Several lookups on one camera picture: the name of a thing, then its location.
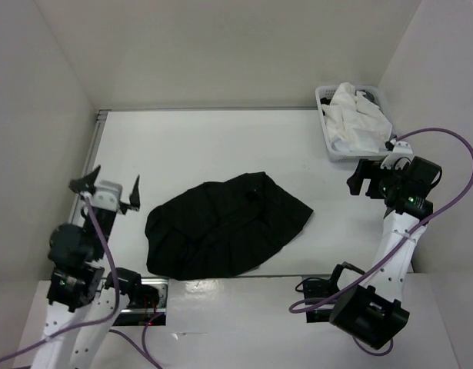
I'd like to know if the white plastic basket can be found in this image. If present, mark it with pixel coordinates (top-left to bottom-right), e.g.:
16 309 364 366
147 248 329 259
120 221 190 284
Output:
315 85 396 162

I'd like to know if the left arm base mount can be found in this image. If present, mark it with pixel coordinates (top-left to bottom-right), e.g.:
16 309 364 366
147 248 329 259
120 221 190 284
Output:
113 278 168 327

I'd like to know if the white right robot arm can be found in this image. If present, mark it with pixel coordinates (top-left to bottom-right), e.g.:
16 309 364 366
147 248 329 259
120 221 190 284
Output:
326 157 442 350

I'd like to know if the white crumpled skirt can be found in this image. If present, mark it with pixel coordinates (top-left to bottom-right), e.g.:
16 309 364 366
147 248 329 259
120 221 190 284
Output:
321 82 392 154

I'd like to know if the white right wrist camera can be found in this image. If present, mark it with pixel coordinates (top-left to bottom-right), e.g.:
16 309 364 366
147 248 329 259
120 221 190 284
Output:
381 141 414 170

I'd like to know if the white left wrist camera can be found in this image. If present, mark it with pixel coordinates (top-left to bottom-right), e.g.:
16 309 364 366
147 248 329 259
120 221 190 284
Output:
90 180 123 212

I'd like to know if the black pleated skirt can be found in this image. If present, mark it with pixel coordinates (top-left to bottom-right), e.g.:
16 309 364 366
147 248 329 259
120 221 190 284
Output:
145 171 314 281

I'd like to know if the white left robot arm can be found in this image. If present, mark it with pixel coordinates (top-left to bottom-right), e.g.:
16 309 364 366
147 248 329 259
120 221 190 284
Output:
32 168 143 368

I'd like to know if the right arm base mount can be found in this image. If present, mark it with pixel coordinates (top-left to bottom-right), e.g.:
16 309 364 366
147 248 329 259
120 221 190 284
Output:
295 277 338 323

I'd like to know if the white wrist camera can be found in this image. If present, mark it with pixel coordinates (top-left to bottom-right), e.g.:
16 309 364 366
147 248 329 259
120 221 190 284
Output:
90 180 123 212
381 141 414 170

